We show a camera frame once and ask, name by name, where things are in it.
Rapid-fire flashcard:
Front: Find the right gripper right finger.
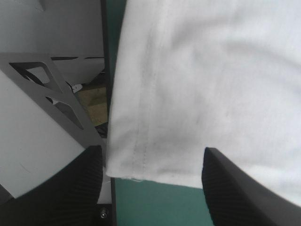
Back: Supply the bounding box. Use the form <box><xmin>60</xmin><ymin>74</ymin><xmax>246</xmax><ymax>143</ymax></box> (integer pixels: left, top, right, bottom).
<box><xmin>201</xmin><ymin>147</ymin><xmax>301</xmax><ymax>226</ymax></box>

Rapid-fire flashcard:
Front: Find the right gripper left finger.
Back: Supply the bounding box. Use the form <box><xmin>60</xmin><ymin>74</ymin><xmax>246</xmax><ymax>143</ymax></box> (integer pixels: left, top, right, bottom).
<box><xmin>0</xmin><ymin>145</ymin><xmax>103</xmax><ymax>226</ymax></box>

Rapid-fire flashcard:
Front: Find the white panel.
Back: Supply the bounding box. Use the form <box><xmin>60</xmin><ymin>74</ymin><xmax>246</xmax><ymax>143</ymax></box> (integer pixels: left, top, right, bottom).
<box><xmin>0</xmin><ymin>70</ymin><xmax>86</xmax><ymax>199</ymax></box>

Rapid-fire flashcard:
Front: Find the white T-shirt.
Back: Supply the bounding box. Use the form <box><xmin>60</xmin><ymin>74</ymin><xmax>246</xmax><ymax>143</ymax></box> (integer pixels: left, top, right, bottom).
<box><xmin>105</xmin><ymin>0</ymin><xmax>301</xmax><ymax>207</ymax></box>

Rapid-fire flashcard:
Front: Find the grey metal bracket frame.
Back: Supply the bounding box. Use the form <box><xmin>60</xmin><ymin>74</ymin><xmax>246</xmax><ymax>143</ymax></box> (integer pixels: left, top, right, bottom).
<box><xmin>0</xmin><ymin>52</ymin><xmax>106</xmax><ymax>167</ymax></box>

